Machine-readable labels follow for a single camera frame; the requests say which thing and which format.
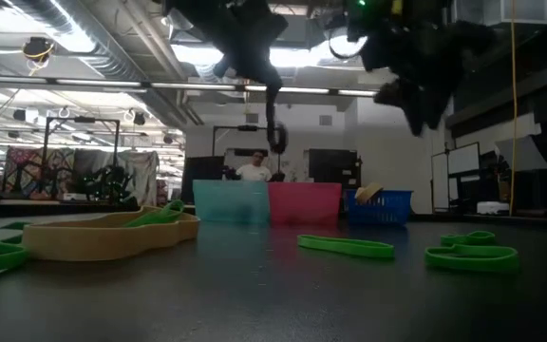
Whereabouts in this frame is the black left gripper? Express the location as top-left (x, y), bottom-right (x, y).
top-left (192, 0), bottom-right (290, 91)

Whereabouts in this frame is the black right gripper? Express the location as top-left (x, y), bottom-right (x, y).
top-left (361, 18), bottom-right (493, 138)

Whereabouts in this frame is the black rubber band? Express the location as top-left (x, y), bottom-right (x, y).
top-left (263, 83), bottom-right (290, 156)

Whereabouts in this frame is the grey metal box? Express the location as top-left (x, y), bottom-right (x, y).
top-left (282, 13), bottom-right (313, 48)

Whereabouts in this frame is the long tube light fixture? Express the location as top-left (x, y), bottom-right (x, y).
top-left (0, 75), bottom-right (236, 92)
top-left (244, 84), bottom-right (382, 99)

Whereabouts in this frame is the white board on stand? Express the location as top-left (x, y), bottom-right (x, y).
top-left (431, 141), bottom-right (482, 213)

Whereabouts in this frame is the black square panel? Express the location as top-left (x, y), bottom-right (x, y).
top-left (307, 148), bottom-right (363, 191)

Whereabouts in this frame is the blue plastic basket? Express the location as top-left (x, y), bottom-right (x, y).
top-left (346, 189), bottom-right (415, 226)

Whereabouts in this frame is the person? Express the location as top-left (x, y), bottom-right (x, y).
top-left (232, 149), bottom-right (274, 183)

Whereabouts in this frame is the black equipment rack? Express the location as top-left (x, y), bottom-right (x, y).
top-left (447, 163), bottom-right (512, 216)

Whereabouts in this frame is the black monitor panel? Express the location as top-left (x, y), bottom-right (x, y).
top-left (179, 155), bottom-right (227, 206)

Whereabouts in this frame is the grey angled panel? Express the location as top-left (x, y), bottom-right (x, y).
top-left (494, 135), bottom-right (547, 173)

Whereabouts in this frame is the white box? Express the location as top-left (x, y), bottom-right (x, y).
top-left (475, 200), bottom-right (512, 217)

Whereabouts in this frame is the red plastic basket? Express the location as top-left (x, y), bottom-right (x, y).
top-left (267, 181), bottom-right (343, 225)

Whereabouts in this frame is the teal plastic basket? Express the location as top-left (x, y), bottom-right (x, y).
top-left (192, 179), bottom-right (272, 224)

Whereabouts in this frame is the white box-shaped unit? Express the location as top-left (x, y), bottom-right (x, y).
top-left (481, 0), bottom-right (547, 28)

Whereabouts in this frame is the grey hanging cloth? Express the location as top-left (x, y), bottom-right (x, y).
top-left (115, 150), bottom-right (160, 206)

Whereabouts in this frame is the colourful patterned quilt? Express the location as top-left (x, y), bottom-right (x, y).
top-left (1, 145), bottom-right (76, 195)

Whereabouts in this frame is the black table mat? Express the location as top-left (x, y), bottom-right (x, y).
top-left (0, 212), bottom-right (547, 342)

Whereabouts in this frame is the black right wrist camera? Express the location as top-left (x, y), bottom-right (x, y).
top-left (344, 0), bottom-right (388, 28)

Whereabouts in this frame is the silver ventilation duct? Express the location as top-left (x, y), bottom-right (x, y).
top-left (0, 0), bottom-right (198, 127)

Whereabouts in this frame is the black and yellow cable reel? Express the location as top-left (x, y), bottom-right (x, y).
top-left (21, 35), bottom-right (57, 66)

